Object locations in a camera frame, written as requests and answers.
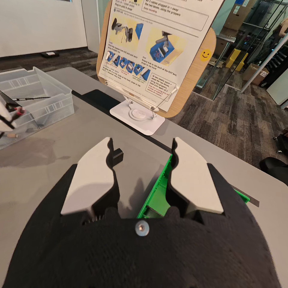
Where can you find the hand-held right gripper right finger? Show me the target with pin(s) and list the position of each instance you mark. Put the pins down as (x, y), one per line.
(195, 180)

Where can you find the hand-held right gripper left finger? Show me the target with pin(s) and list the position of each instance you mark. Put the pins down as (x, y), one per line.
(90, 180)

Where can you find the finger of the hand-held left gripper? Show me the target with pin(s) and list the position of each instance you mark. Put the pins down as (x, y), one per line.
(5, 109)
(4, 126)

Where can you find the dark grey usb hub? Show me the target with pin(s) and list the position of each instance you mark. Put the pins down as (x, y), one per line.
(118, 155)

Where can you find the clear plastic box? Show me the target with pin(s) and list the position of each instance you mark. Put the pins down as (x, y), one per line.
(45, 90)

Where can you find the green plastic bin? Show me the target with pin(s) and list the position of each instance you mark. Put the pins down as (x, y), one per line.
(155, 198)

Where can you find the flat black floor device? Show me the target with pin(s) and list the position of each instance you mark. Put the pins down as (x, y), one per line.
(50, 54)

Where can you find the instruction sheet on stand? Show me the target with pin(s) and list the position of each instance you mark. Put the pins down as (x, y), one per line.
(195, 78)

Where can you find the cardboard box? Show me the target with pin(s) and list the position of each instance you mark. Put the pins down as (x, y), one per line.
(238, 15)
(254, 74)
(225, 45)

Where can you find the yellow smiley sticker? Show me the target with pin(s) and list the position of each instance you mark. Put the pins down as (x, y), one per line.
(205, 54)

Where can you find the yellow bin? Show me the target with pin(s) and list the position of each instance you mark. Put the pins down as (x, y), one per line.
(236, 59)

